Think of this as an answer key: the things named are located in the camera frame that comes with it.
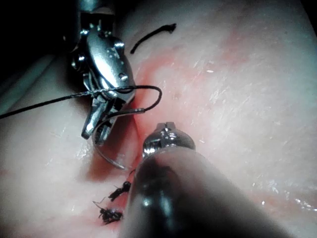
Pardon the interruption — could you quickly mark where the curved steel needle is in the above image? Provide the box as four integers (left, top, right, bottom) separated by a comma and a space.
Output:
91, 107, 146, 170

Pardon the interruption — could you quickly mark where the right arm needle driver jaw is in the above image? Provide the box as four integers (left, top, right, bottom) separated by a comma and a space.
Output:
81, 95, 109, 139
95, 98, 124, 145

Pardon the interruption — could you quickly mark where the short cut black thread piece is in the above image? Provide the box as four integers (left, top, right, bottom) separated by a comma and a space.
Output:
130, 23, 177, 54

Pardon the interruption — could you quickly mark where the left arm needle driver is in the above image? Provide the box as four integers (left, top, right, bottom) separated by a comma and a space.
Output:
142, 121, 196, 158

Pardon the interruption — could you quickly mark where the tissue pad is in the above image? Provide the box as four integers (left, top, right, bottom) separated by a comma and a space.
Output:
0, 0, 317, 238

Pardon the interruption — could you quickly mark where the right arm needle driver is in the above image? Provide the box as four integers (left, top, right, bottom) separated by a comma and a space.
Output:
70, 8, 136, 104

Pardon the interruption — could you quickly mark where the black stitching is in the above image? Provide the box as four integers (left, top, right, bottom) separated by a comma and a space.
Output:
93, 170, 136, 226

